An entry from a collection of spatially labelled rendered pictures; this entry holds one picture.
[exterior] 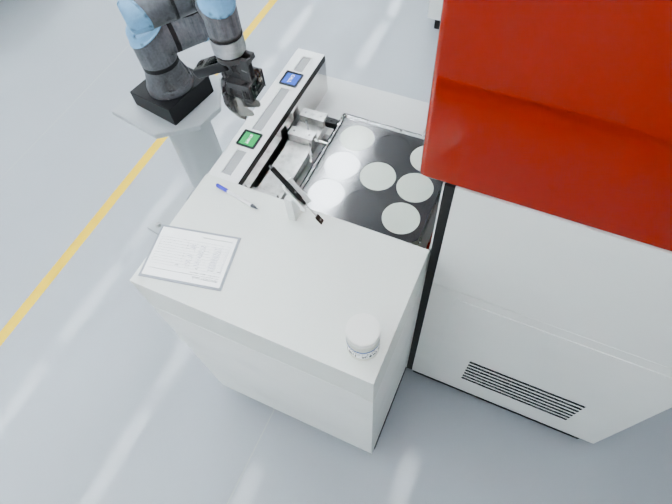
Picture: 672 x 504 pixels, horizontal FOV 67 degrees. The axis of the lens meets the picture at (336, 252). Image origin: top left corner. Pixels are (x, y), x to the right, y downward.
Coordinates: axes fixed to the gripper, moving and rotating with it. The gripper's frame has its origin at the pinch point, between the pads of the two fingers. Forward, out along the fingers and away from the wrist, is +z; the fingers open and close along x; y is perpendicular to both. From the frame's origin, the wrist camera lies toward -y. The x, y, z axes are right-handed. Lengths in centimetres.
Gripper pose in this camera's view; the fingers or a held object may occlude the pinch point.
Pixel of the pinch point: (241, 114)
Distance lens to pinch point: 139.7
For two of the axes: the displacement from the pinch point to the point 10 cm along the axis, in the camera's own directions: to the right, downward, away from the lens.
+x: 3.9, -8.0, 4.5
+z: 0.6, 5.1, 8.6
